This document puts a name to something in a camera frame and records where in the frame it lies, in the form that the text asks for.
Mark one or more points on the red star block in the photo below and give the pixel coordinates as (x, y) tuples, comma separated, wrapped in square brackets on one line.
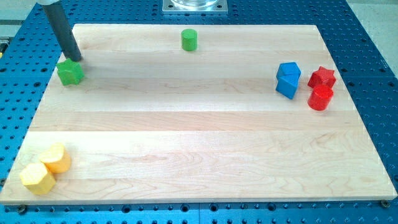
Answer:
[(322, 76)]

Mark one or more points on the green star block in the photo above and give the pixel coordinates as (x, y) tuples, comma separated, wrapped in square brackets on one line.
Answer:
[(70, 72)]

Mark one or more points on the light wooden board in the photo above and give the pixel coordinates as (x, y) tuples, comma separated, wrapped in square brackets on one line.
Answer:
[(152, 123)]

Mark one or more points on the green cylinder block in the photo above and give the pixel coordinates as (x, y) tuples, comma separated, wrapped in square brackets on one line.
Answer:
[(189, 39)]

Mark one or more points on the blue cube block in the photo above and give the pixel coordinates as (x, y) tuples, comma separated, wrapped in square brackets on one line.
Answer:
[(287, 85)]

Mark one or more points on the blue pentagon block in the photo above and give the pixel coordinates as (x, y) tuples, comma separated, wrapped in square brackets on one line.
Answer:
[(288, 68)]

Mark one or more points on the red cylinder block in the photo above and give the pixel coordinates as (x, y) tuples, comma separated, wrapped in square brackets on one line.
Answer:
[(320, 97)]

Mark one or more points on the yellow half-round block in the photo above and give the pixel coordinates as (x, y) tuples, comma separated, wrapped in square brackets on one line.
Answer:
[(56, 158)]

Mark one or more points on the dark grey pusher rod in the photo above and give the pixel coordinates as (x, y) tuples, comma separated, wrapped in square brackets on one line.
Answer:
[(61, 28)]

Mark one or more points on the yellow hexagon block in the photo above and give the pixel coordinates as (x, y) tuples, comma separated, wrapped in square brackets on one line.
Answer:
[(37, 178)]

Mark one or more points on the blue perforated metal plate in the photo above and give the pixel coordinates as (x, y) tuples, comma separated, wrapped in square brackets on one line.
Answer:
[(31, 57)]

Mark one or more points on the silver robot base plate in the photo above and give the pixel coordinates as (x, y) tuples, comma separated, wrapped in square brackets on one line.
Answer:
[(195, 7)]

